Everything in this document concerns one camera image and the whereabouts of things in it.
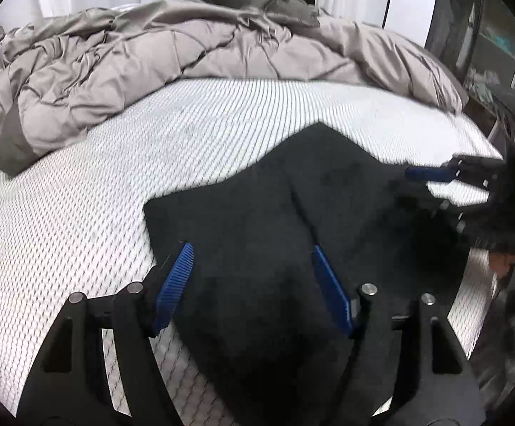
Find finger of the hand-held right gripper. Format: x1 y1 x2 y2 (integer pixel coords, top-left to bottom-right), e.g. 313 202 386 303
405 154 503 192
389 180 467 234

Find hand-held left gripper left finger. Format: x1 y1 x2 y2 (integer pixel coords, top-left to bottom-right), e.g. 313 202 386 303
15 242 195 426

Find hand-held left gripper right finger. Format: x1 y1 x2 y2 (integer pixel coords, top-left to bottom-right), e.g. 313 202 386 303
312 245 484 426

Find black pants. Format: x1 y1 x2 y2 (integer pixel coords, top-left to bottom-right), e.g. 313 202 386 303
144 121 470 426

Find person's right hand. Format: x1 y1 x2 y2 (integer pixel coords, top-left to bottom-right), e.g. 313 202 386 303
488 240 515 278

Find honeycomb patterned mattress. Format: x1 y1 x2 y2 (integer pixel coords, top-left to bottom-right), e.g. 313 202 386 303
0 77 505 426

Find dark glass wardrobe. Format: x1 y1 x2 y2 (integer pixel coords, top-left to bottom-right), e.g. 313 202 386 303
425 0 515 113

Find white wardrobe door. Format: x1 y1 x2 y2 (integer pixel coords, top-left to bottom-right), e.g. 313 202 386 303
382 0 441 48

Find grey duvet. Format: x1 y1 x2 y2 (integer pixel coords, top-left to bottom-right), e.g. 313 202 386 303
0 0 470 175

